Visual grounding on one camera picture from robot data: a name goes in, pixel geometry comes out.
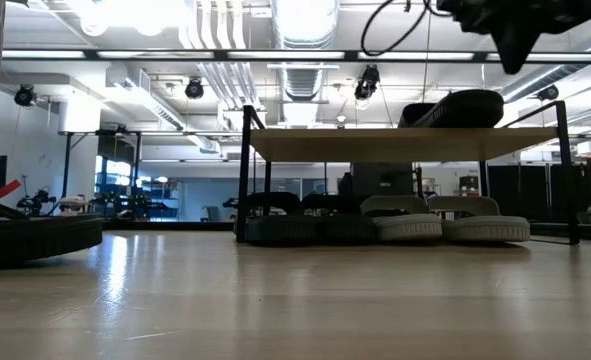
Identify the black frame wooden shelf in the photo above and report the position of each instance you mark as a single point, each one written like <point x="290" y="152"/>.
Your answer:
<point x="375" y="145"/>

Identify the dark cabinet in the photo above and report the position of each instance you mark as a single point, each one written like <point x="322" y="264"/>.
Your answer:
<point x="382" y="180"/>

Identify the dark green rubber slide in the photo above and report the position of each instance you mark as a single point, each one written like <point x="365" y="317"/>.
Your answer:
<point x="280" y="230"/>
<point x="345" y="230"/>

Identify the black partition panels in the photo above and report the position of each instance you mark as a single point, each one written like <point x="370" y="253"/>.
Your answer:
<point x="505" y="192"/>

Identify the black rack frame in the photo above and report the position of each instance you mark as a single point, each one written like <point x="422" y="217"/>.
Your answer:
<point x="68" y="170"/>

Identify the beige rubber slide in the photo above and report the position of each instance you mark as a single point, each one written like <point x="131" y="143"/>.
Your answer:
<point x="485" y="229"/>
<point x="407" y="227"/>

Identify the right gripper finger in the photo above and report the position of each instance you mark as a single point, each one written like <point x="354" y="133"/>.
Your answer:
<point x="555" y="12"/>
<point x="485" y="15"/>

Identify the black rubber slide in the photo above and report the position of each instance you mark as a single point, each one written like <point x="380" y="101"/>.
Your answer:
<point x="470" y="107"/>
<point x="40" y="240"/>

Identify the equipment rack with lights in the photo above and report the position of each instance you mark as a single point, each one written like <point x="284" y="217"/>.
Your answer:
<point x="140" y="200"/>

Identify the red diagonal bar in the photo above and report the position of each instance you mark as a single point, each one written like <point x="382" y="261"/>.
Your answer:
<point x="5" y="190"/>

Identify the black table frame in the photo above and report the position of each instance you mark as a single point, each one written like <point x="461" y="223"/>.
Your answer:
<point x="175" y="225"/>

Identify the overhead light bar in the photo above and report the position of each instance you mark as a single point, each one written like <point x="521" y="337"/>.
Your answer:
<point x="220" y="55"/>

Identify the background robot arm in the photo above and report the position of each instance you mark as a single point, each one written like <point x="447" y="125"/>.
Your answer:
<point x="37" y="200"/>

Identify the silver ceiling duct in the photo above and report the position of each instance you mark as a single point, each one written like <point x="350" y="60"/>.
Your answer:
<point x="305" y="30"/>

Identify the white ceiling pipes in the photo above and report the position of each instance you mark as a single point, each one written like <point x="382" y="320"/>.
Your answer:
<point x="225" y="75"/>

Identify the black ceiling spotlight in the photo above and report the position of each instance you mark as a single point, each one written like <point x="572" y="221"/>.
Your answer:
<point x="25" y="96"/>
<point x="549" y="93"/>
<point x="367" y="87"/>
<point x="194" y="89"/>

